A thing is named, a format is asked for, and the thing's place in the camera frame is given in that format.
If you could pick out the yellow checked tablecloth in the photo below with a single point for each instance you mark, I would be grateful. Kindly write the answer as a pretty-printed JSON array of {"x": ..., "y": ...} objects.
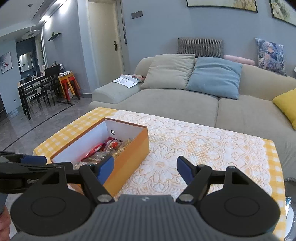
[{"x": 69, "y": 129}]

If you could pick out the grey wall switch panel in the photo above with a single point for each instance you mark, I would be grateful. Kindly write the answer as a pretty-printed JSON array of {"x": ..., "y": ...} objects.
[{"x": 137, "y": 14}]

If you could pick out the yellow cushion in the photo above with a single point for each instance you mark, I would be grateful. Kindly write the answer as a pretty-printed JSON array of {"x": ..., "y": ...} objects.
[{"x": 286, "y": 104}]

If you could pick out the framed tree painting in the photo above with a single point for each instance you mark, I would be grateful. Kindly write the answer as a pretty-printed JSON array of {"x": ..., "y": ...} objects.
[{"x": 282, "y": 9}]

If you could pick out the blue cushion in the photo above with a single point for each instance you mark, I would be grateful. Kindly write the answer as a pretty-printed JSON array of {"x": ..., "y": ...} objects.
[{"x": 212, "y": 76}]

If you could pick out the black dining table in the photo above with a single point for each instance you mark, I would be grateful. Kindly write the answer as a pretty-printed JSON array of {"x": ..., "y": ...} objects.
[{"x": 27, "y": 84}]

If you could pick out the cream door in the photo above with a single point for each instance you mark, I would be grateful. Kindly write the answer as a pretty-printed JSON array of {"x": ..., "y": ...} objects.
[{"x": 104, "y": 46}]

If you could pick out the large nut brittle packet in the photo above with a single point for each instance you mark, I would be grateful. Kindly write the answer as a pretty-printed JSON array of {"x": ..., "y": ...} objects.
[{"x": 126, "y": 144}]

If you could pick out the beige cushion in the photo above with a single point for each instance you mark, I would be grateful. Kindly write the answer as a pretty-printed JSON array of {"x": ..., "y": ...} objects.
[{"x": 166, "y": 71}]

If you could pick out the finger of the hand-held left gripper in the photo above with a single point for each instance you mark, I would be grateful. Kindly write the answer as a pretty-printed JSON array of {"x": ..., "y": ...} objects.
[
  {"x": 27, "y": 168},
  {"x": 34, "y": 160}
]

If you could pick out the white pendant lamp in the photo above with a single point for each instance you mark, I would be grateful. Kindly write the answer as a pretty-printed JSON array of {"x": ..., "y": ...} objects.
[{"x": 30, "y": 34}]

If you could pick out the yellow stool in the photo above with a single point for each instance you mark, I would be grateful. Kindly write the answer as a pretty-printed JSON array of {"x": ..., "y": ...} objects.
[{"x": 66, "y": 80}]

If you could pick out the clear candy packet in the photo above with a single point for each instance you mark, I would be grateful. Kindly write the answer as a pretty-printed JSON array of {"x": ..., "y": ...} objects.
[{"x": 115, "y": 144}]

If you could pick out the white paper booklet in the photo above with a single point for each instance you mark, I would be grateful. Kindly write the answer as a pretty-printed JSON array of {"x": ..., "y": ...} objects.
[{"x": 123, "y": 81}]

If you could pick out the dark grey cushion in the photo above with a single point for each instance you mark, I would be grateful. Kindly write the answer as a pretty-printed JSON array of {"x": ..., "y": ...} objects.
[{"x": 198, "y": 46}]

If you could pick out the floral cushion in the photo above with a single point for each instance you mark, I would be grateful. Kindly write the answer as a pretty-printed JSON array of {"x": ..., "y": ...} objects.
[{"x": 270, "y": 55}]

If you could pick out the framed flower picture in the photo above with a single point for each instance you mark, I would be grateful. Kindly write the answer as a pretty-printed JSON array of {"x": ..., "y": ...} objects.
[{"x": 6, "y": 62}]

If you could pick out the red stool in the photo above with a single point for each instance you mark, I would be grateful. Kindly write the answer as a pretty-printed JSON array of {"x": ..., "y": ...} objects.
[{"x": 74, "y": 87}]

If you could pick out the person's left hand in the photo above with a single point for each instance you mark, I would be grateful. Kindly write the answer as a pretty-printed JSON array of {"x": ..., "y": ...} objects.
[{"x": 4, "y": 224}]

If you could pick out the red snack packet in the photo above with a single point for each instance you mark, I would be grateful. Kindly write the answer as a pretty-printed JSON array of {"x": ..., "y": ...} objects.
[{"x": 94, "y": 149}]

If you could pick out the wide framed painting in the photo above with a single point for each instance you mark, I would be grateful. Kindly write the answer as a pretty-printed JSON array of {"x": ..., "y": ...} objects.
[{"x": 222, "y": 3}]

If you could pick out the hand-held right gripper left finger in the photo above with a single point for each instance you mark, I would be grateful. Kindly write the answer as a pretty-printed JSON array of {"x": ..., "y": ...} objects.
[{"x": 105, "y": 170}]

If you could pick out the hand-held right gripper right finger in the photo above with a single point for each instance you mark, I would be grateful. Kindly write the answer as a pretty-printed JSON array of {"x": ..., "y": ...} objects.
[{"x": 185, "y": 170}]

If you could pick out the orange cardboard box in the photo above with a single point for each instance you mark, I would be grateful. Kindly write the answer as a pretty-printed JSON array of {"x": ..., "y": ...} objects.
[{"x": 129, "y": 160}]

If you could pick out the grey sofa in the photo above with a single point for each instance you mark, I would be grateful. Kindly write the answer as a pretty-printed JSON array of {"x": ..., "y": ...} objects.
[{"x": 175, "y": 104}]

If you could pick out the black dining chair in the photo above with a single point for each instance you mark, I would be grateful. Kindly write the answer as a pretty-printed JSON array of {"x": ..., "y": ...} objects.
[
  {"x": 52, "y": 74},
  {"x": 31, "y": 89}
]

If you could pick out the colourful magazine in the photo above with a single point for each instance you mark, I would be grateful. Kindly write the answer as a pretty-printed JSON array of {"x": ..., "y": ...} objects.
[{"x": 138, "y": 78}]

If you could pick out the small framed wall picture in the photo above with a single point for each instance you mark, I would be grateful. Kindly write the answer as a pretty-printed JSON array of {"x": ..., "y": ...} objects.
[{"x": 125, "y": 32}]

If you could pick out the papers on stool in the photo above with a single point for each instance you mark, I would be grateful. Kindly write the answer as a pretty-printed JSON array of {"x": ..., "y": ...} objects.
[{"x": 64, "y": 74}]

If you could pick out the green wall shelf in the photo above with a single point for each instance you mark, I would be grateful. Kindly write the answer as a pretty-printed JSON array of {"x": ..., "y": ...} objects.
[{"x": 55, "y": 36}]

